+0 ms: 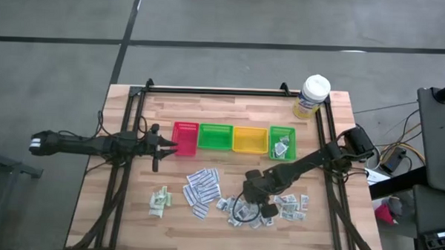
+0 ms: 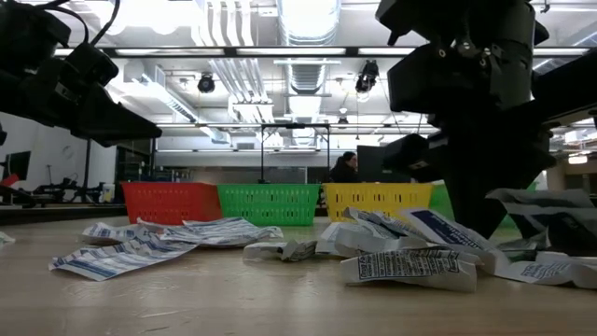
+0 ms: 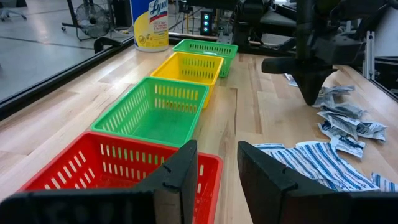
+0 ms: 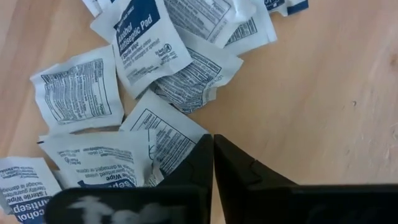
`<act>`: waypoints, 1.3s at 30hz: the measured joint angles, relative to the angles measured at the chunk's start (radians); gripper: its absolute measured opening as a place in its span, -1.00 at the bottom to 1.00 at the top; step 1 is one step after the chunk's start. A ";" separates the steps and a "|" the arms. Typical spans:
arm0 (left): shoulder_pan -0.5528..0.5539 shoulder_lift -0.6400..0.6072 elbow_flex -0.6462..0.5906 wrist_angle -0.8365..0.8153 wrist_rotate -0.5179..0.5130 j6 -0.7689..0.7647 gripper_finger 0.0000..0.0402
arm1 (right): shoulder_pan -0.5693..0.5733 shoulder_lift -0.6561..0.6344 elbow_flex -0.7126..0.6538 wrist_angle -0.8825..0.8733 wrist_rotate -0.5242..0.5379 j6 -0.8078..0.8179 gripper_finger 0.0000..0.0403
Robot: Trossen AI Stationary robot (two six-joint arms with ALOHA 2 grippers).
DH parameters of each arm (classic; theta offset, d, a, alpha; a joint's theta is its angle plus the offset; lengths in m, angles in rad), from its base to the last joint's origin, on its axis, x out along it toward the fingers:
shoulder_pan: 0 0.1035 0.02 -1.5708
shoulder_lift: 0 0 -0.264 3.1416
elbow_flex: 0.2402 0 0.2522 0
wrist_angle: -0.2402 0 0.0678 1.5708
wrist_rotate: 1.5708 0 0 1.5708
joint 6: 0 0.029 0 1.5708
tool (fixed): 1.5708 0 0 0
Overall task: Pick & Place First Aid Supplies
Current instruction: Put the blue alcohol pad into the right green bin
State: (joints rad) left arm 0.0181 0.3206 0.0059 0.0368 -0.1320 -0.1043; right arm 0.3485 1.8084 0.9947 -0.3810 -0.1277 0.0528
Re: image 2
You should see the green plastic basket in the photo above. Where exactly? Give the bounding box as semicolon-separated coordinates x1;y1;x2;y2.
216;183;323;228
428;181;537;231

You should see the person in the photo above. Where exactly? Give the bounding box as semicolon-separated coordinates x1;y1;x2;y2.
328;150;360;184

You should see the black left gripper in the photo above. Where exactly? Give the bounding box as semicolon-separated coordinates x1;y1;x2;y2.
0;2;163;148

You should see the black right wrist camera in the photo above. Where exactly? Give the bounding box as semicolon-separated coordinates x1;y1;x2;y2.
386;43;493;117

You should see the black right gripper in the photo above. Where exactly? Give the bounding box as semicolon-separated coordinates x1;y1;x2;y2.
382;43;597;240

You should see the black overhead frame beam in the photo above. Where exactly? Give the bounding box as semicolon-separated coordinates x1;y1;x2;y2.
53;45;597;60

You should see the black metal rack frame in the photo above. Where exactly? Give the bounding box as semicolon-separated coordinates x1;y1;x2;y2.
258;122;333;185

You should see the black ceiling spotlight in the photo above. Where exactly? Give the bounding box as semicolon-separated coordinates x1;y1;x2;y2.
196;72;216;94
354;59;380;94

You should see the blue striped bandage wrapper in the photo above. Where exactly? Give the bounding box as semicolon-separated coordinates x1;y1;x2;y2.
136;217;197;242
49;235;200;282
81;221;155;246
181;216;285;248

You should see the red plastic basket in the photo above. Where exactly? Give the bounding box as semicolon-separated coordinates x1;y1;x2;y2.
121;181;224;226

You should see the black aluminium table frame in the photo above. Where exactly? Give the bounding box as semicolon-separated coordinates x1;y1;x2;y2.
0;204;597;228

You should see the yellow plastic basket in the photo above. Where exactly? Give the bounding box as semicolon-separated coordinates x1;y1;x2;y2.
321;181;435;223

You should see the black monitor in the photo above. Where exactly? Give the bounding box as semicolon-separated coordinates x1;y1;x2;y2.
356;145;397;184
2;149;33;182

